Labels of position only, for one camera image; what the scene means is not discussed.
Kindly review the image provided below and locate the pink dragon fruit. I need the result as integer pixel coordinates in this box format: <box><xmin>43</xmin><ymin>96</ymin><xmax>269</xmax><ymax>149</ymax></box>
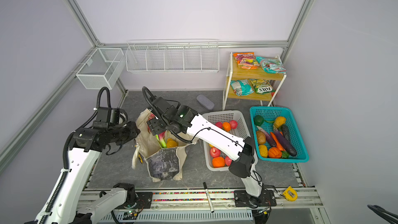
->
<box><xmin>156</xmin><ymin>132</ymin><xmax>167</xmax><ymax>148</ymax></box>

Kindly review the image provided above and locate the yellow pear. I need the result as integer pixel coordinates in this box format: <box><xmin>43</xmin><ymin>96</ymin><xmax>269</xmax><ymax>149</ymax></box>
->
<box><xmin>166</xmin><ymin>139</ymin><xmax>178</xmax><ymax>148</ymax></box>

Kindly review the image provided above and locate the cream canvas grocery bag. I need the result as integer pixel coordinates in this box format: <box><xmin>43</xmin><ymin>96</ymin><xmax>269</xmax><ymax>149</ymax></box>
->
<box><xmin>131</xmin><ymin>109</ymin><xmax>199</xmax><ymax>183</ymax></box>

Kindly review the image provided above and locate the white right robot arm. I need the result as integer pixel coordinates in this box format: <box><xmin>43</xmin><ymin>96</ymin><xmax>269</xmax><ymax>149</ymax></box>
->
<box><xmin>143</xmin><ymin>87</ymin><xmax>276</xmax><ymax>208</ymax></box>

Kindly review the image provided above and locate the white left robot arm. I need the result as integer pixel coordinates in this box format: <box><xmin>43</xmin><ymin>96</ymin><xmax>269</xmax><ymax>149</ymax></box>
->
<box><xmin>32</xmin><ymin>87</ymin><xmax>140</xmax><ymax>224</ymax></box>

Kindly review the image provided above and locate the orange pink snack bag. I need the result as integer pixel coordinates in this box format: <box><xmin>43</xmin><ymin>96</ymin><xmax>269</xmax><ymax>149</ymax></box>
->
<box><xmin>233</xmin><ymin>52</ymin><xmax>260</xmax><ymax>69</ymax></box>

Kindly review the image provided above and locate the green Fox's candy bag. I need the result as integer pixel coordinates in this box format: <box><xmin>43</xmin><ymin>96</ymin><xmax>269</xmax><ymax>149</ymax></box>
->
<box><xmin>249</xmin><ymin>79</ymin><xmax>275</xmax><ymax>95</ymax></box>

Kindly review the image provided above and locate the teal red snack bag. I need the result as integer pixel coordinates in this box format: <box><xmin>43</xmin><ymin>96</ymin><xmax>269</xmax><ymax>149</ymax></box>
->
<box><xmin>256</xmin><ymin>57</ymin><xmax>286</xmax><ymax>74</ymax></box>

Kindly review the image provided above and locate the grey fabric glasses case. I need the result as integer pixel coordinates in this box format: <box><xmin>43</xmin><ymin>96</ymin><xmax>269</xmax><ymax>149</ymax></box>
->
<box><xmin>197</xmin><ymin>94</ymin><xmax>215</xmax><ymax>111</ymax></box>

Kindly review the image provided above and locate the white plastic basket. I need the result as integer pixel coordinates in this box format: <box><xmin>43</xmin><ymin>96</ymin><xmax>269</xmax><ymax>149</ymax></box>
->
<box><xmin>201</xmin><ymin>110</ymin><xmax>259</xmax><ymax>172</ymax></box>

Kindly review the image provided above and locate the black white marker pen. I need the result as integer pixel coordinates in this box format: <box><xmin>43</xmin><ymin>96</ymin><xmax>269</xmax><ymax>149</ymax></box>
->
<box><xmin>203</xmin><ymin>182</ymin><xmax>215</xmax><ymax>213</ymax></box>

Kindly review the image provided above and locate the green bell pepper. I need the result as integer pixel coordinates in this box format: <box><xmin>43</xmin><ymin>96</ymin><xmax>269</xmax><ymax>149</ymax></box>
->
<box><xmin>254</xmin><ymin>115</ymin><xmax>264</xmax><ymax>127</ymax></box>

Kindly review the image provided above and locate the white metal wooden shelf rack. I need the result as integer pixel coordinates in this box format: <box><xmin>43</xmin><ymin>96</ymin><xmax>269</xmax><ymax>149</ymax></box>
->
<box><xmin>222</xmin><ymin>52</ymin><xmax>287</xmax><ymax>110</ymax></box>

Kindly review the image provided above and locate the brown potato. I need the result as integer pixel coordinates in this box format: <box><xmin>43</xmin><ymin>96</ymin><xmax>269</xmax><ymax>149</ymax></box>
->
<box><xmin>256</xmin><ymin>130</ymin><xmax>266</xmax><ymax>145</ymax></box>

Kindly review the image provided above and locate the yellow corn cob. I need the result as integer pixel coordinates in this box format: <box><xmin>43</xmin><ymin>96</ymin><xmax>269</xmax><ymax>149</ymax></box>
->
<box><xmin>258</xmin><ymin>145</ymin><xmax>268</xmax><ymax>158</ymax></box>

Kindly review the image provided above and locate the teal plastic basket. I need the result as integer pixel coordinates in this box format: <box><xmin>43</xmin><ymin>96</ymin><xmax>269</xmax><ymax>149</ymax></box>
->
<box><xmin>250</xmin><ymin>106</ymin><xmax>309</xmax><ymax>163</ymax></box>

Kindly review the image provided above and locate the light purple eggplant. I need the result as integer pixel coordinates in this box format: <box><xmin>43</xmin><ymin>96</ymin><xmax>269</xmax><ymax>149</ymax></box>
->
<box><xmin>257</xmin><ymin>126</ymin><xmax>276</xmax><ymax>147</ymax></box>

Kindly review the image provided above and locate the small orange pumpkin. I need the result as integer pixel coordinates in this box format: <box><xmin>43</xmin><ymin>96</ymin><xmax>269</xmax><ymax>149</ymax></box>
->
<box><xmin>268</xmin><ymin>147</ymin><xmax>283</xmax><ymax>159</ymax></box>

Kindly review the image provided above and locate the yellow bell pepper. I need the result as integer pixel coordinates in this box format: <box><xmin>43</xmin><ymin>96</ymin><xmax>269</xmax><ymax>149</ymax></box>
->
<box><xmin>273</xmin><ymin>116</ymin><xmax>286</xmax><ymax>129</ymax></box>

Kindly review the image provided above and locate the orange carrot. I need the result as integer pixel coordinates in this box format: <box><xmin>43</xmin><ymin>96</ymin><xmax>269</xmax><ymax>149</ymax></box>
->
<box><xmin>270</xmin><ymin>132</ymin><xmax>285</xmax><ymax>151</ymax></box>

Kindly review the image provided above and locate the dark cucumber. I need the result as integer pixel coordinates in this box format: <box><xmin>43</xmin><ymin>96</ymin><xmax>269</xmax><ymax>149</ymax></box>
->
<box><xmin>281</xmin><ymin>124</ymin><xmax>291</xmax><ymax>142</ymax></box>

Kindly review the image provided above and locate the black tripod leg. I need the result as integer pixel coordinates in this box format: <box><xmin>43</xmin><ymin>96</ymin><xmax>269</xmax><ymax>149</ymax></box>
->
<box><xmin>367</xmin><ymin>204</ymin><xmax>398</xmax><ymax>224</ymax></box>

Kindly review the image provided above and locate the white wire wall basket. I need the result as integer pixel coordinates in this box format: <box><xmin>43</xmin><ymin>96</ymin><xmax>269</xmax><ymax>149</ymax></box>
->
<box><xmin>125</xmin><ymin>39</ymin><xmax>220</xmax><ymax>73</ymax></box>

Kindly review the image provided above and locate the white mesh wall box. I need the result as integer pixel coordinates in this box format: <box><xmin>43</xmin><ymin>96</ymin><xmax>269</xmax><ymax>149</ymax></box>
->
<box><xmin>76</xmin><ymin>48</ymin><xmax>126</xmax><ymax>90</ymax></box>

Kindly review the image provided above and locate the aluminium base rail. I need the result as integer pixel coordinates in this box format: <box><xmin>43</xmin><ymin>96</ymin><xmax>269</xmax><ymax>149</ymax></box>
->
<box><xmin>76</xmin><ymin>186</ymin><xmax>324</xmax><ymax>224</ymax></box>

